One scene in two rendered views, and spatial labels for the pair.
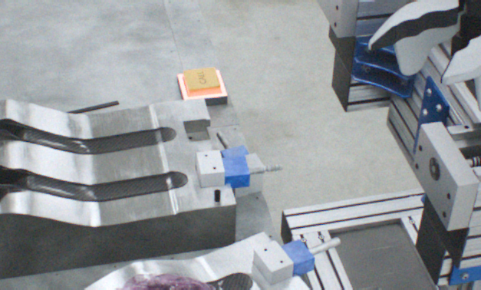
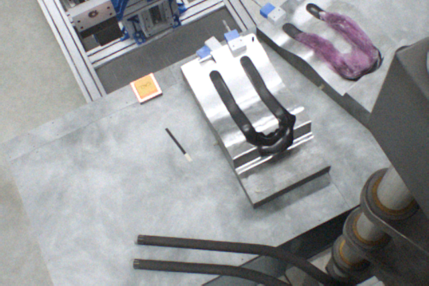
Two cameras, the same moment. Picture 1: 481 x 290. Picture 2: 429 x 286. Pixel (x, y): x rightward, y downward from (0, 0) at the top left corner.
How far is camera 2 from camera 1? 1.75 m
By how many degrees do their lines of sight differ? 54
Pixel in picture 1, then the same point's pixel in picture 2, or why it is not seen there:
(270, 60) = not seen: outside the picture
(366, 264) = (128, 81)
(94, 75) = (144, 150)
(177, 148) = (223, 65)
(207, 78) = (145, 82)
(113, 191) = (257, 86)
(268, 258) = (279, 15)
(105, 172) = (247, 92)
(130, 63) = (127, 135)
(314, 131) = not seen: outside the picture
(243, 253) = (271, 30)
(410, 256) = (118, 61)
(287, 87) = not seen: outside the picture
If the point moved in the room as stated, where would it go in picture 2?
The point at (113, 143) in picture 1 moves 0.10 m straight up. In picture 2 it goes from (224, 98) to (222, 83)
